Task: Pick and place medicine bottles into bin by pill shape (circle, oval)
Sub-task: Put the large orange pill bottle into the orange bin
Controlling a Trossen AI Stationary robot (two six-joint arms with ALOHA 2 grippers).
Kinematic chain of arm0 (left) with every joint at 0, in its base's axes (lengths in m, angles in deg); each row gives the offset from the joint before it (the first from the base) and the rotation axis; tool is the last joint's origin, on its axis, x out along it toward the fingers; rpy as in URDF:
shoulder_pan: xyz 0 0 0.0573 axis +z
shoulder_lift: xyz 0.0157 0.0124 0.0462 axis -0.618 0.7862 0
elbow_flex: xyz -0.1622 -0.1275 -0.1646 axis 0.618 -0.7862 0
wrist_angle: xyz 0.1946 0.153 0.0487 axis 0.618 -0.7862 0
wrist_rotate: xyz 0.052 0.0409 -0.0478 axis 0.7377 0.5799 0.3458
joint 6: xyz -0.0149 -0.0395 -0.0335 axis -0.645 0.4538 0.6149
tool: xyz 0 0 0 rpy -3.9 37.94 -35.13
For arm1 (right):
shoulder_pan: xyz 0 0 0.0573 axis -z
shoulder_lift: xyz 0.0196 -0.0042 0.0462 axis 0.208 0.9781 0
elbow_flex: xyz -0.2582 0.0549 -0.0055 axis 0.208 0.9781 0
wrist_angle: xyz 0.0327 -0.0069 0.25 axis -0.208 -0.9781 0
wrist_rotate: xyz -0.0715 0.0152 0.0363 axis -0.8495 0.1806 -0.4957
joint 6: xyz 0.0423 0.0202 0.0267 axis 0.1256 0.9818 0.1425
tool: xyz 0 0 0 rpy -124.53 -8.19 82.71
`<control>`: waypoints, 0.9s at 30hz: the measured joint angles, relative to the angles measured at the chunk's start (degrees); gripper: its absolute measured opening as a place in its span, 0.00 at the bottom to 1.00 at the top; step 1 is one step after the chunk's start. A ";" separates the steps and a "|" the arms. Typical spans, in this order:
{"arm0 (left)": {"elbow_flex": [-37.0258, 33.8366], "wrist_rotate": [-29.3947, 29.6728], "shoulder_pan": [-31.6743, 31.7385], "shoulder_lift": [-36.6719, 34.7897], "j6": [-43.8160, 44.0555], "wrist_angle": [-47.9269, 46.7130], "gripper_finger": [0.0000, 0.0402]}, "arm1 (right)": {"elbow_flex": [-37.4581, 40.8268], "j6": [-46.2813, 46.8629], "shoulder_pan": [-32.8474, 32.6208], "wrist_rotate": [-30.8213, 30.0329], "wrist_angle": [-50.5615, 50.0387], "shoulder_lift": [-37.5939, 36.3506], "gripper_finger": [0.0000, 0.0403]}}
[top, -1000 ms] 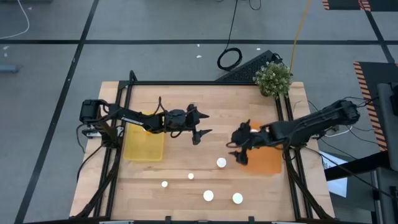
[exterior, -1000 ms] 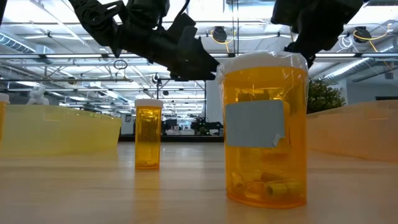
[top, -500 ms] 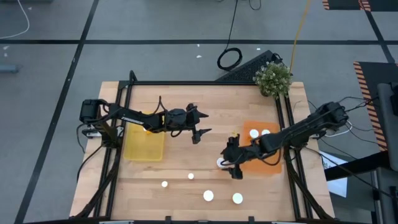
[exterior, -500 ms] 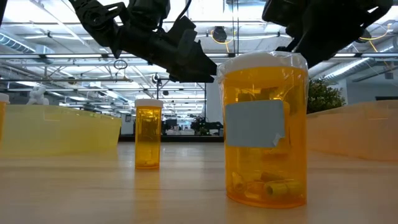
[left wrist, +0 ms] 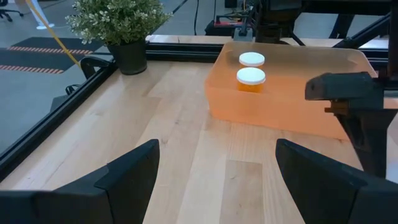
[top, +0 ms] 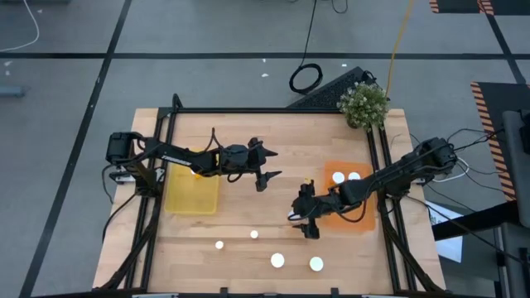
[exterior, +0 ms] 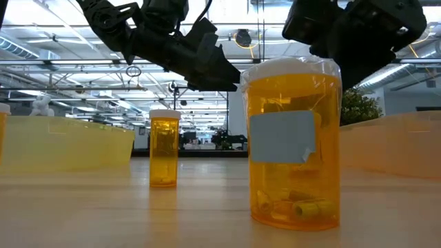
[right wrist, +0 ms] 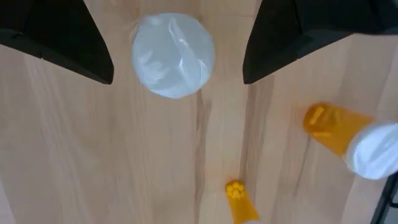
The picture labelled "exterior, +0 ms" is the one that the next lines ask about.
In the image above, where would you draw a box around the labelled large amber pill bottle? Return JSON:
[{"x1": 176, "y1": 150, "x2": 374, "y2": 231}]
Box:
[{"x1": 240, "y1": 56, "x2": 342, "y2": 232}]

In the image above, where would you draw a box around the black hanging cable loop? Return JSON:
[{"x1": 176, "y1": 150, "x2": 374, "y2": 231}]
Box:
[{"x1": 125, "y1": 65, "x2": 143, "y2": 79}]

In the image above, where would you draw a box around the green potted plant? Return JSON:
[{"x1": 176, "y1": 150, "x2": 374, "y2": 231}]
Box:
[{"x1": 340, "y1": 87, "x2": 384, "y2": 127}]

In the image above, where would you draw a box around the grey ceiling air duct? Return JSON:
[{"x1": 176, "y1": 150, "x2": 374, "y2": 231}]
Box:
[
  {"x1": 0, "y1": 36, "x2": 61, "y2": 72},
  {"x1": 356, "y1": 51, "x2": 441, "y2": 91}
]

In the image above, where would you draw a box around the black aluminium table frame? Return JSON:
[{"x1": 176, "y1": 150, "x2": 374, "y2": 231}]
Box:
[{"x1": 130, "y1": 149, "x2": 249, "y2": 159}]

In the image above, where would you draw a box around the orange plastic bin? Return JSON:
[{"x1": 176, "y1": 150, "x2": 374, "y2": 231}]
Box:
[{"x1": 339, "y1": 110, "x2": 441, "y2": 180}]

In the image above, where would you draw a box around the white figure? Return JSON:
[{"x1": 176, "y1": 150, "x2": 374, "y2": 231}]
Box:
[{"x1": 29, "y1": 94, "x2": 55, "y2": 117}]

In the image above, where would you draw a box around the black ceiling cord reel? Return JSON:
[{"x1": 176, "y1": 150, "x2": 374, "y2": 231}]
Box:
[{"x1": 232, "y1": 28, "x2": 261, "y2": 59}]

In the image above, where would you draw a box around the yellow plastic bin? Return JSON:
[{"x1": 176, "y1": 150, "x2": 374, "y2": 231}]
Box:
[{"x1": 0, "y1": 115, "x2": 136, "y2": 175}]

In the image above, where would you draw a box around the small white ball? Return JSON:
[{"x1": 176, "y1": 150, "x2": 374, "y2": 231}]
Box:
[{"x1": 0, "y1": 102, "x2": 12, "y2": 165}]

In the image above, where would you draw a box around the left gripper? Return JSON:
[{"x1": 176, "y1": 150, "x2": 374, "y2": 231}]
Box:
[{"x1": 132, "y1": 29, "x2": 241, "y2": 92}]

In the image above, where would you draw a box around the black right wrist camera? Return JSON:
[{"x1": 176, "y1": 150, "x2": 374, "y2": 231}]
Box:
[{"x1": 282, "y1": 0, "x2": 344, "y2": 45}]

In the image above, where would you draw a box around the small amber pill bottle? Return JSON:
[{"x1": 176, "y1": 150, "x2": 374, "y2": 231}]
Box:
[{"x1": 148, "y1": 109, "x2": 182, "y2": 189}]

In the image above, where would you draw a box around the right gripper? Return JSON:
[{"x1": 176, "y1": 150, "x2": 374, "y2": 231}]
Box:
[{"x1": 309, "y1": 20, "x2": 398, "y2": 92}]

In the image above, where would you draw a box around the thin black hanging cable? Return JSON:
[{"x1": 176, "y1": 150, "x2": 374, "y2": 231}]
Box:
[{"x1": 256, "y1": 0, "x2": 260, "y2": 63}]

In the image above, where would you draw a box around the dark distant workstation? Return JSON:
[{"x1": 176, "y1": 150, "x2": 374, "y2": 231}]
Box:
[{"x1": 178, "y1": 127, "x2": 249, "y2": 152}]

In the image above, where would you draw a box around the black distant station frame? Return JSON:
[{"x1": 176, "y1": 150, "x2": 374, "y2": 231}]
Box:
[{"x1": 173, "y1": 90, "x2": 230, "y2": 130}]

